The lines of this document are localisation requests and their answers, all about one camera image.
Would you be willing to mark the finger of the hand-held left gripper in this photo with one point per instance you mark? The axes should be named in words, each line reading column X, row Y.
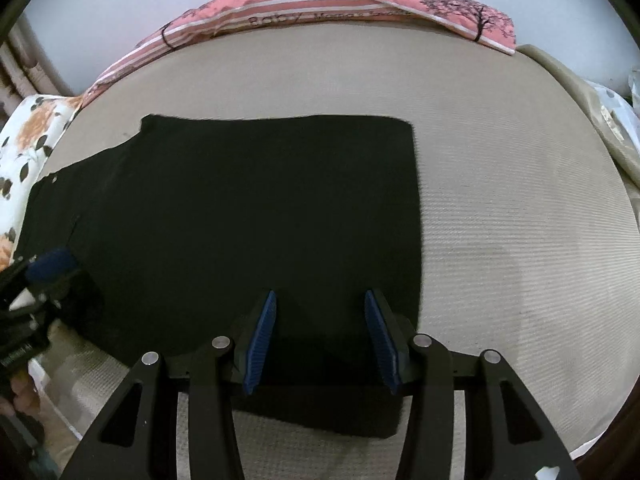
column 50, row 263

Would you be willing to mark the pink tree print pillow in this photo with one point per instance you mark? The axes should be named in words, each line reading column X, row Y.
column 320, row 5

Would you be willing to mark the white floral pillow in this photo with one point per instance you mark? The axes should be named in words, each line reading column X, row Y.
column 27, row 160

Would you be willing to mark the person's left hand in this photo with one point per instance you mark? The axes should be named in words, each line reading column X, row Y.
column 22, row 394

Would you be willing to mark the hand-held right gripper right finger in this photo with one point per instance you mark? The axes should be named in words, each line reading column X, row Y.
column 381, row 340

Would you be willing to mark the black pants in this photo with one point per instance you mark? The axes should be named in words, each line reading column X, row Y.
column 240, row 230

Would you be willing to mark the beige blanket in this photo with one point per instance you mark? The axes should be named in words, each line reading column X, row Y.
column 575, row 100

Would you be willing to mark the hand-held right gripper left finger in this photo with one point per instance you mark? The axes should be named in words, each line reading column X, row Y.
column 261, row 340

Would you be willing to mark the white dotted cloth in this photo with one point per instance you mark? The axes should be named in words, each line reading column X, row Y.
column 622, row 110

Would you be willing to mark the beige patterned curtain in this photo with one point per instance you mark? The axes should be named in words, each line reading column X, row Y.
column 22, row 75

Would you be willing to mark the beige bed sheet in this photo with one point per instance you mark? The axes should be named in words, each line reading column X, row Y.
column 510, row 240

